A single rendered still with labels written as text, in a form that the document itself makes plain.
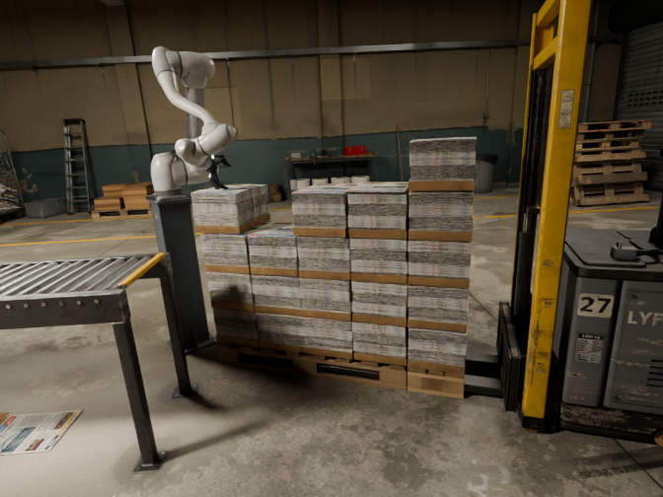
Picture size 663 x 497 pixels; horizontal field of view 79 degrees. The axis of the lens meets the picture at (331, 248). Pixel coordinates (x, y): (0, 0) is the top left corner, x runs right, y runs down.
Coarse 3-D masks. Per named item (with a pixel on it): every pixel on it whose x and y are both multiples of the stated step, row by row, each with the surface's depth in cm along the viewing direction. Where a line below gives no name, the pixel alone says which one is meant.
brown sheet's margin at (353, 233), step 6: (408, 228) 199; (354, 234) 199; (360, 234) 198; (366, 234) 197; (372, 234) 196; (378, 234) 195; (384, 234) 194; (390, 234) 193; (396, 234) 193; (402, 234) 192
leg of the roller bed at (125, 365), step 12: (120, 324) 155; (120, 336) 156; (132, 336) 160; (120, 348) 157; (132, 348) 160; (120, 360) 159; (132, 360) 159; (132, 372) 160; (132, 384) 162; (132, 396) 164; (144, 396) 168; (132, 408) 165; (144, 408) 167; (144, 420) 167; (144, 432) 168; (144, 444) 170; (144, 456) 172; (156, 456) 176
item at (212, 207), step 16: (192, 192) 222; (208, 192) 218; (224, 192) 217; (240, 192) 218; (208, 208) 221; (224, 208) 218; (240, 208) 219; (208, 224) 225; (224, 224) 221; (240, 224) 220
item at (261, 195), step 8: (224, 184) 251; (232, 184) 248; (240, 184) 247; (248, 184) 246; (256, 184) 245; (264, 184) 245; (256, 192) 234; (264, 192) 244; (264, 200) 245; (264, 208) 246
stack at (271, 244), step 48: (240, 240) 220; (288, 240) 211; (336, 240) 203; (384, 240) 196; (240, 288) 229; (288, 288) 219; (336, 288) 210; (384, 288) 202; (240, 336) 240; (288, 336) 228; (336, 336) 218; (384, 336) 210; (384, 384) 218
